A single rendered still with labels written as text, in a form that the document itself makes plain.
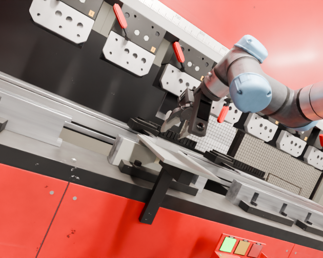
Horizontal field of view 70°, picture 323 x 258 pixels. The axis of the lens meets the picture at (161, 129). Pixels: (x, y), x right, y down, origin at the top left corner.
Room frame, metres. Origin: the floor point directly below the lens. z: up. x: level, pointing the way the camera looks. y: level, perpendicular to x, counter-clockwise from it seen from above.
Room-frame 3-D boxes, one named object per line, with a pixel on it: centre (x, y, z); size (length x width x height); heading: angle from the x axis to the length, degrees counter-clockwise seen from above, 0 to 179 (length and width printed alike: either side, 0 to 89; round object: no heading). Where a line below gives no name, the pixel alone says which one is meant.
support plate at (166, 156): (0.70, -0.07, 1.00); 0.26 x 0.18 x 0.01; 23
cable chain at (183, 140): (1.28, -0.04, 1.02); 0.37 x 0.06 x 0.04; 113
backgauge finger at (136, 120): (0.98, 0.05, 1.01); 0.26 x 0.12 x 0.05; 23
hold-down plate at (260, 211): (1.02, -0.59, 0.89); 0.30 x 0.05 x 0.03; 113
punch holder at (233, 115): (0.90, -0.17, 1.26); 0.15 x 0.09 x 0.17; 113
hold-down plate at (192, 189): (0.79, -0.07, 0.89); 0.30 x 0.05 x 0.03; 113
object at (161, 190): (0.66, -0.08, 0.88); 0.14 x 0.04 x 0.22; 23
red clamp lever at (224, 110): (0.83, -0.18, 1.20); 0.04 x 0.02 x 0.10; 23
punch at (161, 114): (0.83, -0.01, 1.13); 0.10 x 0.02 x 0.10; 113
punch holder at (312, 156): (1.14, -0.72, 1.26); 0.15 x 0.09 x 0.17; 113
